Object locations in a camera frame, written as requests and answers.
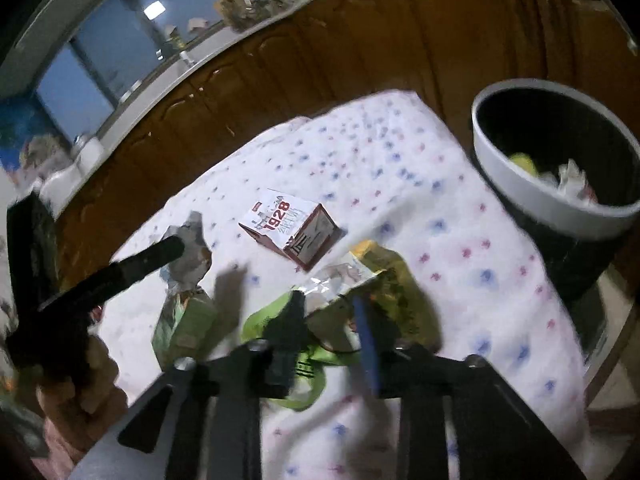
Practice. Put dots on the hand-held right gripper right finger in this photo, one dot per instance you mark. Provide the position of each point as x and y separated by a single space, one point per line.
367 350

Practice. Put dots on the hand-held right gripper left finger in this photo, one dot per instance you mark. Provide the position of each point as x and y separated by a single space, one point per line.
285 345

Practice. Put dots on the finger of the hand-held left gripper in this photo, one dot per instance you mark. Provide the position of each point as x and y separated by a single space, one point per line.
32 250
130 267

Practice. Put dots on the silver foil paper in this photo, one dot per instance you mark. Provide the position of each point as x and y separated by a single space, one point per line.
190 265

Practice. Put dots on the green snack packet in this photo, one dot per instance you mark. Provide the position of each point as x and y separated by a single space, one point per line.
390 280

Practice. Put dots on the white rimmed black bin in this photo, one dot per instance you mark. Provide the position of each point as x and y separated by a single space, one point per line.
525 195

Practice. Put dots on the person's left forearm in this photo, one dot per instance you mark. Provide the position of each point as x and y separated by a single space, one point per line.
60 457

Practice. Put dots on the person's left hand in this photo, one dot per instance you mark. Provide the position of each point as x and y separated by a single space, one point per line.
95 400

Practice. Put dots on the green drink carton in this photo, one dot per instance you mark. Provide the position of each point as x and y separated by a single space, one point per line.
187 325

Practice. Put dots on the red and white carton box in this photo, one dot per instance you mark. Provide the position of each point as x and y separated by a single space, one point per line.
280 220

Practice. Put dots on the white floral tablecloth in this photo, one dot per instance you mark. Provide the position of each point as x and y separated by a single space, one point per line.
425 185

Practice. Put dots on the kitchen window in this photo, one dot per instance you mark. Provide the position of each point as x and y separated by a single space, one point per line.
100 45

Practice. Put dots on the utensil drying rack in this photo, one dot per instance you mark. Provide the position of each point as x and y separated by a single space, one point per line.
237 10

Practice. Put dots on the wooden lower cabinets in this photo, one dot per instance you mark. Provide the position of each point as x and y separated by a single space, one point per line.
350 60

